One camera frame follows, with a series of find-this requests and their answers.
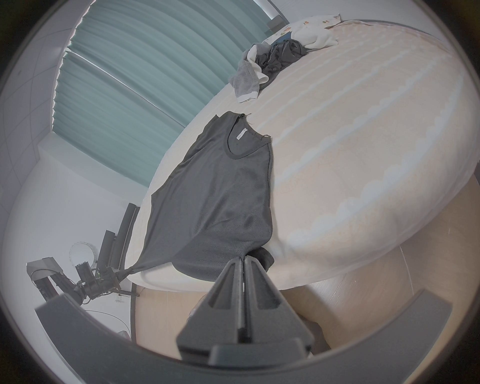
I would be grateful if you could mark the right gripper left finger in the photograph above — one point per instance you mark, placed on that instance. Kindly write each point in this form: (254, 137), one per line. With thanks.
(210, 328)

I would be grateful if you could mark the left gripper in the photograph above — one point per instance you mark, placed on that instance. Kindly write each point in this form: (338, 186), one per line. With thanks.
(107, 280)

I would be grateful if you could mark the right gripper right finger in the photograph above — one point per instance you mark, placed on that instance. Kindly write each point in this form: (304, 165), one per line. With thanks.
(273, 328)

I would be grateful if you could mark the black T-shirt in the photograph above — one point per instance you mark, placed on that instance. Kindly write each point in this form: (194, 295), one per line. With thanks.
(217, 195)

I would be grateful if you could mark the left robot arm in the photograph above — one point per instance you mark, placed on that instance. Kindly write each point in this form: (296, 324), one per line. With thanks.
(43, 268)

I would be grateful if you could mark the bed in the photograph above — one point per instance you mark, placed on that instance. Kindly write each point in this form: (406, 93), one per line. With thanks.
(356, 150)

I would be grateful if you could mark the pile of clothes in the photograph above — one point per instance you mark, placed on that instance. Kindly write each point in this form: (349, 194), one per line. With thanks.
(247, 75)

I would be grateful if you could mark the blue-green curtain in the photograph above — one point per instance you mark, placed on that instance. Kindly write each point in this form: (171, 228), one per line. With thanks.
(168, 45)
(97, 123)

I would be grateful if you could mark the white printed pillow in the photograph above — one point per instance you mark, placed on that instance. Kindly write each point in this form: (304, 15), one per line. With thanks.
(322, 19)

